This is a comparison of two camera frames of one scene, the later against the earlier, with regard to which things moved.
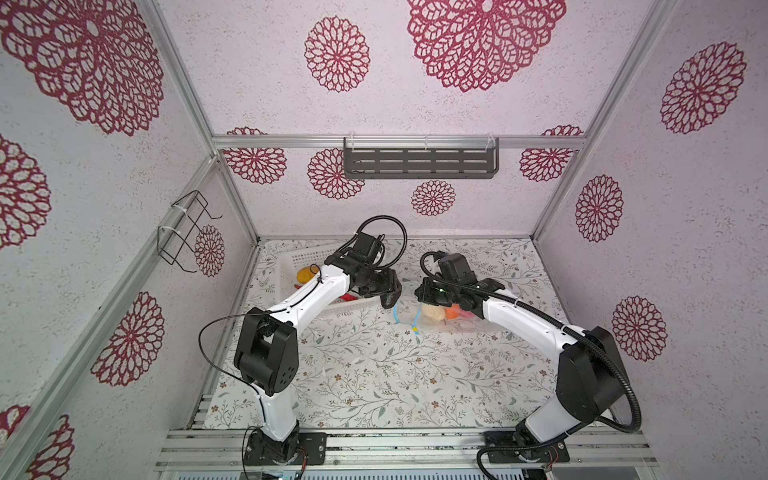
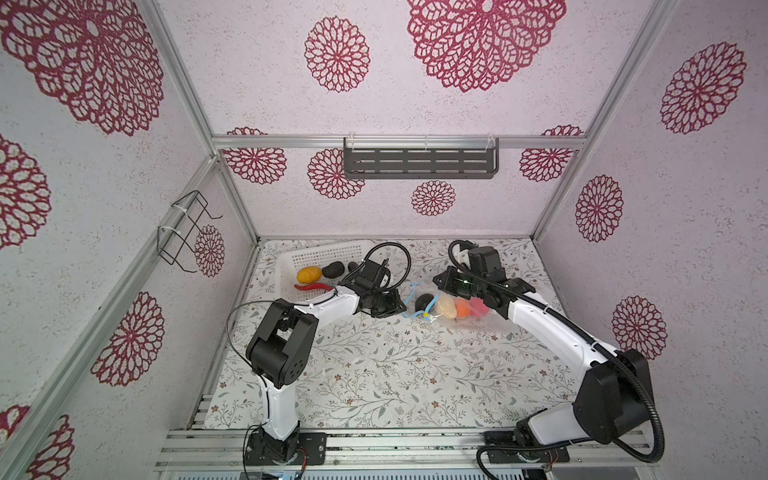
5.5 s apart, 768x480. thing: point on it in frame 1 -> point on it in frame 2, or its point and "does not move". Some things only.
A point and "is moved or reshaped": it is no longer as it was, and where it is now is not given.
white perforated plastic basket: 290,261 does not move
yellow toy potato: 304,275 does not move
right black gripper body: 438,295 -> 463,284
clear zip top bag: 425,317 is moved or reshaped
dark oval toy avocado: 389,299 is moved or reshaped
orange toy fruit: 454,312 is moved or reshaped
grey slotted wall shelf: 416,158 does not move
